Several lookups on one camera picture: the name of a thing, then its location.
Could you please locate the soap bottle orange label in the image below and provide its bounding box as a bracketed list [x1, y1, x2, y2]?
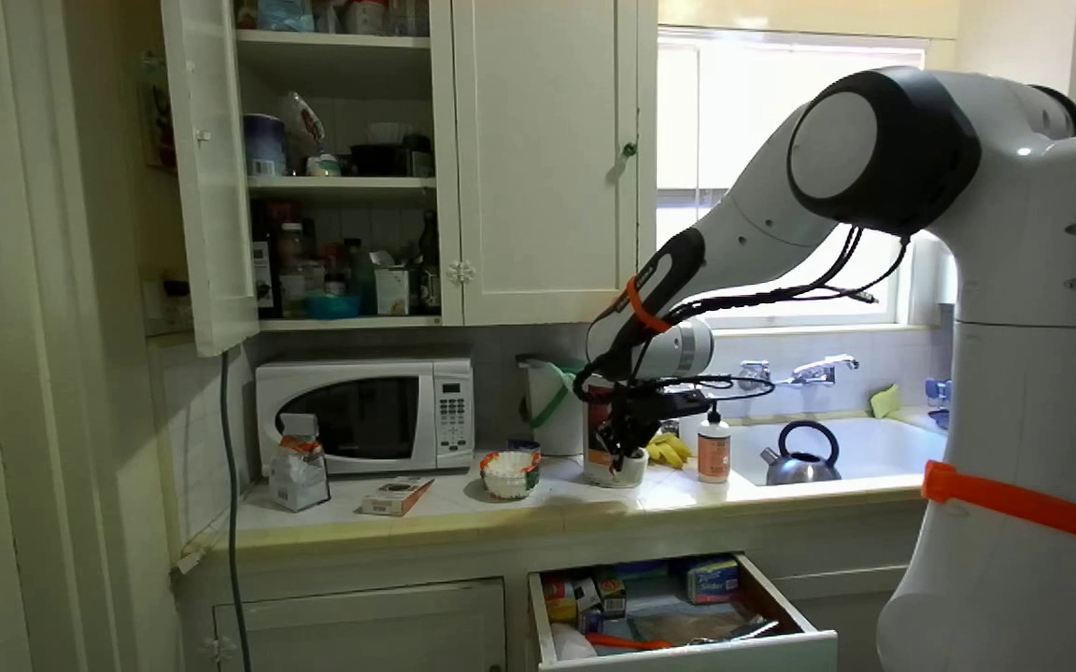
[693, 408, 732, 480]

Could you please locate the white microwave oven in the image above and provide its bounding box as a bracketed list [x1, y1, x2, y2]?
[255, 357, 473, 478]

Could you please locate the tall printed canister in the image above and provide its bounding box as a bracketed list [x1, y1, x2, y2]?
[584, 401, 647, 488]

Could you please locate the open cabinet door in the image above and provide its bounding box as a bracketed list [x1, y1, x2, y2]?
[159, 0, 257, 355]

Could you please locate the open white drawer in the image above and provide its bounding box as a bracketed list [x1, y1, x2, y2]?
[531, 554, 835, 672]

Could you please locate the white upper cabinet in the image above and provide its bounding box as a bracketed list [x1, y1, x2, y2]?
[231, 0, 652, 342]

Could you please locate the grey kettle black handle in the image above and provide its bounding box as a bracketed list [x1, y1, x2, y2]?
[763, 417, 840, 486]

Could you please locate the wrapped food package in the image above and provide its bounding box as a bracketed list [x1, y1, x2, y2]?
[477, 450, 541, 500]

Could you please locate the chrome sink faucet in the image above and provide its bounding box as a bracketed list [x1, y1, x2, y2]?
[736, 355, 859, 391]

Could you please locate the white pitcher green handle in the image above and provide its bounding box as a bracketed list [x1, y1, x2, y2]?
[520, 355, 586, 460]

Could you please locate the black power cord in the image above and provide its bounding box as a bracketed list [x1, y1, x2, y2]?
[215, 346, 255, 672]

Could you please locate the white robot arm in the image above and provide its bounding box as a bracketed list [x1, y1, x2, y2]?
[574, 66, 1076, 672]

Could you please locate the yellow green sponge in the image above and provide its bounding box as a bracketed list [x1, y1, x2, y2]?
[868, 383, 904, 417]

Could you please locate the white paper bag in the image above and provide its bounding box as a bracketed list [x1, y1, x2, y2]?
[267, 413, 330, 510]

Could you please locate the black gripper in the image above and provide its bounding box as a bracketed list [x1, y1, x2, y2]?
[586, 383, 712, 460]

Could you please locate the orange plastic spoon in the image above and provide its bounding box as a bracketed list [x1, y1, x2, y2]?
[586, 632, 671, 651]

